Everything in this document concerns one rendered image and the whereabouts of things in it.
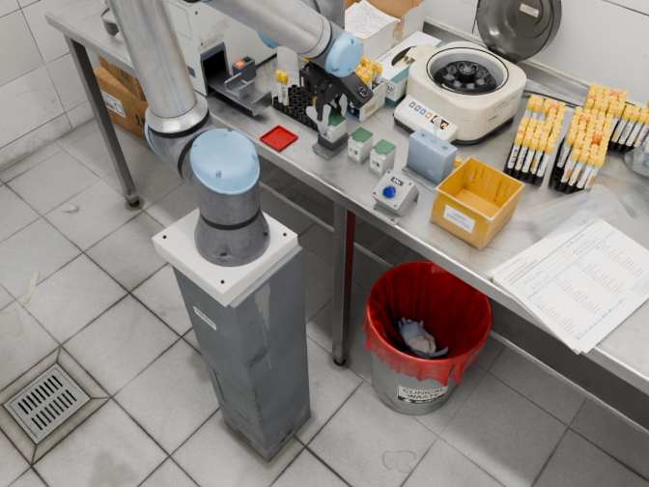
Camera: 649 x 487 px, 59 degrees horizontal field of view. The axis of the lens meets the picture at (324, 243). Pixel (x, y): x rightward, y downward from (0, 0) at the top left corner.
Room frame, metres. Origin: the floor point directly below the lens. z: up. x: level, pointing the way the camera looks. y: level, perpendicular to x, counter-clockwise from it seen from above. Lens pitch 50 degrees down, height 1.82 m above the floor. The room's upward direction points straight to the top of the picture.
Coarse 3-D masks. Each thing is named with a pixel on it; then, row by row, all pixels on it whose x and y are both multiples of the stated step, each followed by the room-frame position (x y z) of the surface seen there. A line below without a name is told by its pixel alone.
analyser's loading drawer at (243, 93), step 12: (216, 72) 1.33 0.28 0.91; (240, 72) 1.29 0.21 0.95; (216, 84) 1.28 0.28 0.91; (228, 84) 1.25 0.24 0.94; (240, 84) 1.28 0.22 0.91; (252, 84) 1.25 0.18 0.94; (228, 96) 1.23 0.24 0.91; (240, 96) 1.22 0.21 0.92; (252, 96) 1.23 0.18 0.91; (264, 96) 1.20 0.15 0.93; (252, 108) 1.18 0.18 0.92; (264, 108) 1.20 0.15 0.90
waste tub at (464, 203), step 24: (456, 168) 0.90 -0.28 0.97; (480, 168) 0.91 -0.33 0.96; (456, 192) 0.91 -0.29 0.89; (480, 192) 0.90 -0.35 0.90; (504, 192) 0.87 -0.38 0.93; (432, 216) 0.83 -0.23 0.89; (456, 216) 0.80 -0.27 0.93; (480, 216) 0.77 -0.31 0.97; (504, 216) 0.81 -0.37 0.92; (480, 240) 0.76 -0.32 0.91
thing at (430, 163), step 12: (420, 132) 1.01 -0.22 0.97; (420, 144) 0.98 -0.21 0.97; (432, 144) 0.97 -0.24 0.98; (444, 144) 0.97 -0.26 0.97; (408, 156) 1.00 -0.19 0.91; (420, 156) 0.98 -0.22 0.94; (432, 156) 0.96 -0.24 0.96; (444, 156) 0.93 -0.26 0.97; (408, 168) 0.99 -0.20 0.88; (420, 168) 0.97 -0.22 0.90; (432, 168) 0.95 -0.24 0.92; (444, 168) 0.94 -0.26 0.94; (420, 180) 0.95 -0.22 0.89; (432, 180) 0.95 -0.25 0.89
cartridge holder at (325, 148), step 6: (318, 138) 1.08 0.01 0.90; (324, 138) 1.07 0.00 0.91; (342, 138) 1.07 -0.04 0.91; (348, 138) 1.09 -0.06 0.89; (318, 144) 1.07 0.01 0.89; (324, 144) 1.06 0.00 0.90; (330, 144) 1.05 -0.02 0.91; (336, 144) 1.06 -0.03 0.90; (342, 144) 1.07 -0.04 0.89; (318, 150) 1.06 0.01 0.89; (324, 150) 1.05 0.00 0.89; (330, 150) 1.05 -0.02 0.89; (336, 150) 1.05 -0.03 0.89; (324, 156) 1.04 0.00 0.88; (330, 156) 1.04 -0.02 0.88
